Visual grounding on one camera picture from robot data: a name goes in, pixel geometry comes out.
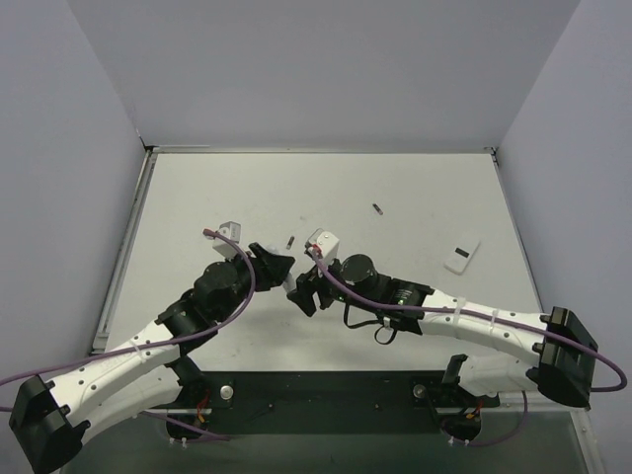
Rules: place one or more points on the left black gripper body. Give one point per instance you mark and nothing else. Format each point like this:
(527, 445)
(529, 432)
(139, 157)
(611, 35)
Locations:
(267, 269)

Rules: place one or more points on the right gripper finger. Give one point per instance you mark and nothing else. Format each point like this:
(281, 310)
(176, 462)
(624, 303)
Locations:
(303, 297)
(307, 278)

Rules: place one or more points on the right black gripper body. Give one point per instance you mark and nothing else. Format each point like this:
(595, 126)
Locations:
(316, 284)

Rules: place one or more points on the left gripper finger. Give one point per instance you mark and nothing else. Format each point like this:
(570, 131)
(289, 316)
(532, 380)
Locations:
(259, 252)
(275, 270)

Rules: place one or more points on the white remote control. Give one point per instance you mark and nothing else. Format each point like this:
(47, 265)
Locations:
(289, 282)

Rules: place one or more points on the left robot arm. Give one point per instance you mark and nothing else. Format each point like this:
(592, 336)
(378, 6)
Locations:
(52, 419)

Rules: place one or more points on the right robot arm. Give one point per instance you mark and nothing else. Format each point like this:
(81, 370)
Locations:
(551, 353)

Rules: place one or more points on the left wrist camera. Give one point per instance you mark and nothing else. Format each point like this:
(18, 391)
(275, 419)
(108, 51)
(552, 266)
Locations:
(225, 239)

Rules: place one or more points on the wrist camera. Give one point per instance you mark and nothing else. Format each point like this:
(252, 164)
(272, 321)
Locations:
(225, 239)
(324, 245)

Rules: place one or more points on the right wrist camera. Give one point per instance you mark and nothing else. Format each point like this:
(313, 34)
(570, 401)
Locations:
(324, 245)

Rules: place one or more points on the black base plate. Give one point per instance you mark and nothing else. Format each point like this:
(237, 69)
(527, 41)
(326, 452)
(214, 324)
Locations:
(404, 402)

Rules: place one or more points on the aluminium frame rail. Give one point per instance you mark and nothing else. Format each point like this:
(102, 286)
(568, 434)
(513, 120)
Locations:
(163, 248)

